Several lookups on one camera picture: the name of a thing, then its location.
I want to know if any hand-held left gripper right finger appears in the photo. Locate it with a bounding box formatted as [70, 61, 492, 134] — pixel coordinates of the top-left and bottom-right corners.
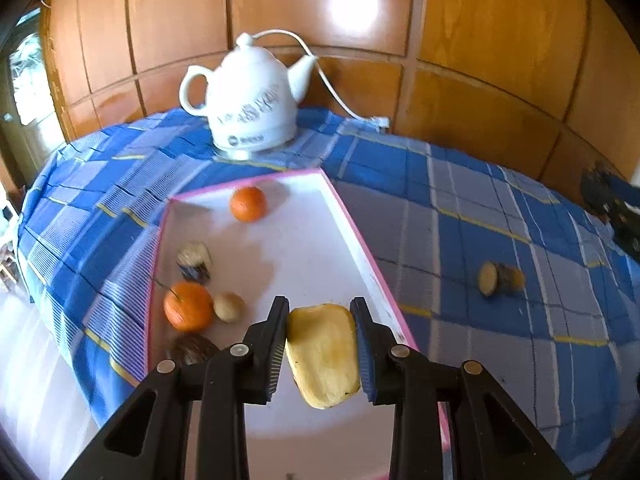
[349, 297, 576, 480]

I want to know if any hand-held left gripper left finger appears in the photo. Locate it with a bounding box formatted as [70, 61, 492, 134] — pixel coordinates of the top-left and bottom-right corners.
[62, 296, 292, 480]

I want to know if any peeled yellow potato piece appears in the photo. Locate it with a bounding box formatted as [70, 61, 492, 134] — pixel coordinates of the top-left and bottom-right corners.
[285, 303, 362, 409]

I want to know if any small yellow potato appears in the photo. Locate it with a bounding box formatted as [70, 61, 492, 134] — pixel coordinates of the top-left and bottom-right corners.
[213, 291, 247, 324]

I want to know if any dark round root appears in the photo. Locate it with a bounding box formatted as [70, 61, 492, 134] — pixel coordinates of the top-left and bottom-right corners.
[169, 335, 221, 367]

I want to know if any orange tangerine with stem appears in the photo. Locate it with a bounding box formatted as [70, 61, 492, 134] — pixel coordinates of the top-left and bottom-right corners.
[156, 280, 214, 332]

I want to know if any white tray with pink rim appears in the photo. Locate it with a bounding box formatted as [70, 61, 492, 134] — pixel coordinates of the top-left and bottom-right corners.
[145, 169, 451, 480]

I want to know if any dark cut root chunk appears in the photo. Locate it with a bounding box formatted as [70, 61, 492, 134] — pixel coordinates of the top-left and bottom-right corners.
[175, 241, 213, 282]

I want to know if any small orange tangerine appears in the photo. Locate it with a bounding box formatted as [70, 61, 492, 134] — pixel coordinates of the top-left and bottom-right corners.
[229, 186, 268, 223]

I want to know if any blue plaid tablecloth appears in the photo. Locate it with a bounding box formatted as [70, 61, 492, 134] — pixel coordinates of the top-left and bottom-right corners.
[17, 106, 640, 480]

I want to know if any brown root with cut face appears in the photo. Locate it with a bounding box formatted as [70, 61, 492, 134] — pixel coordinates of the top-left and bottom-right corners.
[476, 261, 526, 298]

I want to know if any silver kettle base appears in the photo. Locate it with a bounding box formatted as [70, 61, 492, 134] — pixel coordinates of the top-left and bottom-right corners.
[212, 135, 296, 162]

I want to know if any white floral ceramic kettle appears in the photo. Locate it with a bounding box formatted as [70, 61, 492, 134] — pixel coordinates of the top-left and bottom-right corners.
[179, 32, 319, 153]

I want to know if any window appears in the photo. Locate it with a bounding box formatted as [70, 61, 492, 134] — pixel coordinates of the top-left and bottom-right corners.
[5, 25, 56, 126]

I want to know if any white power cable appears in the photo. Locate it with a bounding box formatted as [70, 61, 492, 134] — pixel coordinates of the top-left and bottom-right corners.
[252, 29, 376, 122]

